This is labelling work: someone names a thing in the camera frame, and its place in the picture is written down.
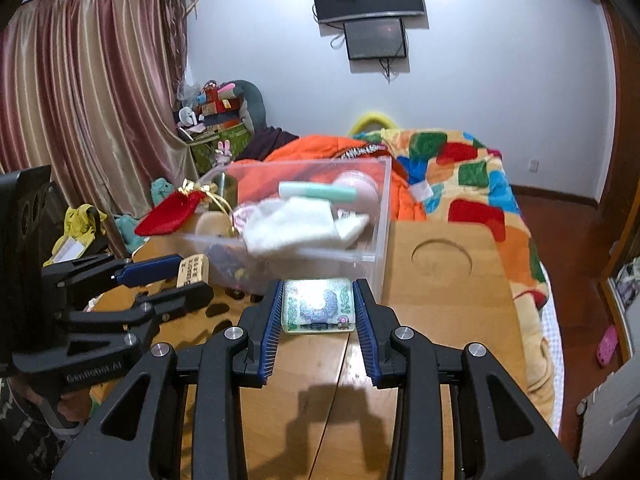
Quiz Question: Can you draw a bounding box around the pink round fan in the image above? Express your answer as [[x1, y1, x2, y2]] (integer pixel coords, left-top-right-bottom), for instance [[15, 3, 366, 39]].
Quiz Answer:
[[333, 170, 380, 219]]

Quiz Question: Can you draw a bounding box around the small wall monitor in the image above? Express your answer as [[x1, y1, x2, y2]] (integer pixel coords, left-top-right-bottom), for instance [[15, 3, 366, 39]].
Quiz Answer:
[[344, 18, 407, 61]]

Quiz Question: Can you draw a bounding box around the teal dinosaur plush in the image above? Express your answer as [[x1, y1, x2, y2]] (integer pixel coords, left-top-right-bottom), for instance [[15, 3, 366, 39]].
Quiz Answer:
[[115, 178, 175, 255]]

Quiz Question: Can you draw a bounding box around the colourful patchwork blanket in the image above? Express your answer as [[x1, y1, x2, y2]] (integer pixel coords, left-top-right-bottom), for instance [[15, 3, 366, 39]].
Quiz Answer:
[[352, 129, 555, 424]]

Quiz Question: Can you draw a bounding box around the red velvet gift pouch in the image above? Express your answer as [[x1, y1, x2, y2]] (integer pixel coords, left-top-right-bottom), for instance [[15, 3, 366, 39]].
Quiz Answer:
[[134, 179, 217, 237]]

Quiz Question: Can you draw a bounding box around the dark purple clothing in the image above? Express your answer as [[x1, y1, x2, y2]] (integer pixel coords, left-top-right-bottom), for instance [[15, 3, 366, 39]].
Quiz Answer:
[[234, 127, 298, 162]]

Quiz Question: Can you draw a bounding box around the pink striped curtain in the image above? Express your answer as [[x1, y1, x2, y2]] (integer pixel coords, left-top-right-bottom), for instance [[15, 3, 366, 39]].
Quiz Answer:
[[0, 0, 199, 256]]

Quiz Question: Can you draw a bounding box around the white drawstring cloth bag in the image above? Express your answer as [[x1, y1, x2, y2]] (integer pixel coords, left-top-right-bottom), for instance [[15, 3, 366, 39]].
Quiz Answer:
[[242, 197, 370, 257]]

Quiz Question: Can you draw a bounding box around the yellow curved pillow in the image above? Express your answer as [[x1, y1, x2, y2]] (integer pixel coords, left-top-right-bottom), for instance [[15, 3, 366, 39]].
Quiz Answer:
[[349, 112, 398, 136]]

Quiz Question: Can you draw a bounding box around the yellow cloth on chair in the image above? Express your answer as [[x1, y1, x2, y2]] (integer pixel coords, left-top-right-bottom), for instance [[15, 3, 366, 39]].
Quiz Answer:
[[42, 204, 107, 268]]

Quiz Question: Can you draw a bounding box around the teal lotion bottle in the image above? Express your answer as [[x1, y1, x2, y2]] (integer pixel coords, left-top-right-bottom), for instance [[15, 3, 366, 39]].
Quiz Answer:
[[278, 181, 358, 203]]

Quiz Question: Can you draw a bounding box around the green floral tin box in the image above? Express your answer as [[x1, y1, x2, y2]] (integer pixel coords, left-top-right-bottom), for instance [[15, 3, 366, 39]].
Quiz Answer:
[[281, 278, 356, 334]]

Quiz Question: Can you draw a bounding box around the pink slipper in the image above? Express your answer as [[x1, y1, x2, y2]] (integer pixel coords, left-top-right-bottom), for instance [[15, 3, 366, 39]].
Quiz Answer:
[[596, 325, 618, 367]]

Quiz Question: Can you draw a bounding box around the clear plastic storage bin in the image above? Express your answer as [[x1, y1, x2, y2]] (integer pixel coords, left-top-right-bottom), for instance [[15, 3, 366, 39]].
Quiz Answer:
[[157, 157, 392, 296]]

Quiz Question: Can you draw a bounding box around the grey plush toy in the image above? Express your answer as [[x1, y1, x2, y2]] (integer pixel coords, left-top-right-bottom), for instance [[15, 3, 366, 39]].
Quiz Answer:
[[232, 79, 267, 133]]

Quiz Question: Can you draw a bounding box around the left hand holding gripper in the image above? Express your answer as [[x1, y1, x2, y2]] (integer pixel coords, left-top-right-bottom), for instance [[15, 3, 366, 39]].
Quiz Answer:
[[23, 387, 92, 422]]

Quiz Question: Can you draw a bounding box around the bagged pink rope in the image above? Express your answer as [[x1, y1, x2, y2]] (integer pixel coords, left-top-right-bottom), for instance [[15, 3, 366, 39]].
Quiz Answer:
[[232, 204, 266, 233]]

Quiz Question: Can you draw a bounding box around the pink bunny figurine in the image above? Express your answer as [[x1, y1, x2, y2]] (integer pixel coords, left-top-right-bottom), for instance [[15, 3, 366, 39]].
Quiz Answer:
[[214, 140, 233, 166]]

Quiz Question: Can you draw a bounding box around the green storage box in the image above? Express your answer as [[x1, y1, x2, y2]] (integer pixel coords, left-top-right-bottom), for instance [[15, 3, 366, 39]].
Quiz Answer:
[[189, 122, 253, 176]]

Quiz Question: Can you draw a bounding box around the cream plastic jar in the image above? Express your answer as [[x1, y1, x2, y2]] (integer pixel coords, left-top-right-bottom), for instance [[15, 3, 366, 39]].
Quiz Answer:
[[194, 211, 233, 237]]

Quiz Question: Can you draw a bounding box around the wooden tag block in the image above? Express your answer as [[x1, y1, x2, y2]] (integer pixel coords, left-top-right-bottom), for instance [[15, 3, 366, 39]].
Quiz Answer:
[[176, 254, 209, 287]]

